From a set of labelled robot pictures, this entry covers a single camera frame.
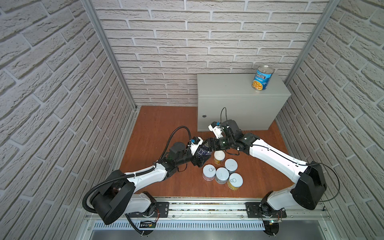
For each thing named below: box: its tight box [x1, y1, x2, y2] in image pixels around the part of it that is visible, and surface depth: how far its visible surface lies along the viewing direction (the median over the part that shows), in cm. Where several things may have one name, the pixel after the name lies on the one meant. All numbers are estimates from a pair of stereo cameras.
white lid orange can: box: [213, 150, 226, 165], surface depth 87 cm
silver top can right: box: [224, 158, 239, 174], surface depth 85 cm
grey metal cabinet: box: [197, 73, 292, 132], surface depth 86 cm
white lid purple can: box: [202, 164, 217, 182], surface depth 83 cm
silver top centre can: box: [215, 167, 230, 185], surface depth 83 cm
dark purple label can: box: [197, 144, 211, 158], surface depth 75 cm
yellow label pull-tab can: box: [227, 172, 244, 191], surface depth 81 cm
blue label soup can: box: [251, 65, 275, 91], surface depth 79 cm
